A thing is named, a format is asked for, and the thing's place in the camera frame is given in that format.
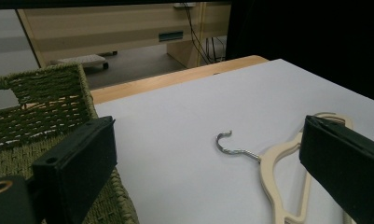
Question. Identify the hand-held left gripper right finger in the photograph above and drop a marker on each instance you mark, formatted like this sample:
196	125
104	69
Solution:
346	168

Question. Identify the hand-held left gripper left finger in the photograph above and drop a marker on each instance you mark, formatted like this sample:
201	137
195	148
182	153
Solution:
79	161

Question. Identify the green woven basket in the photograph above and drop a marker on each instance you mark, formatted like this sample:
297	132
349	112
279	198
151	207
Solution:
44	93

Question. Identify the cream hanger with metal hook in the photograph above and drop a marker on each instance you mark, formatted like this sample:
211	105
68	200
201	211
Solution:
267	169

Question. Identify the grey wheeled platform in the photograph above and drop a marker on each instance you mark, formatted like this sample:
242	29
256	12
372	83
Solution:
82	59

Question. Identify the white board sheet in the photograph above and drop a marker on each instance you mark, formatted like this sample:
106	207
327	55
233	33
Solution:
191	109

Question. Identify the white cabinet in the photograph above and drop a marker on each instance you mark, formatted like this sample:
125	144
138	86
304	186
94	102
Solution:
7	46

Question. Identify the black curtain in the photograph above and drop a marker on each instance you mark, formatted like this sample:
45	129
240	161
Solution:
306	37

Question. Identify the light wooden desk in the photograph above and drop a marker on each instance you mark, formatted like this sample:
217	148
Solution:
113	28

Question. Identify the white power strip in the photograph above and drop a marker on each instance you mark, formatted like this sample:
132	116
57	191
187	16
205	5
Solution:
184	4

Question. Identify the black horizontal frame bar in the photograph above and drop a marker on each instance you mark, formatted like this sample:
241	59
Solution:
82	3

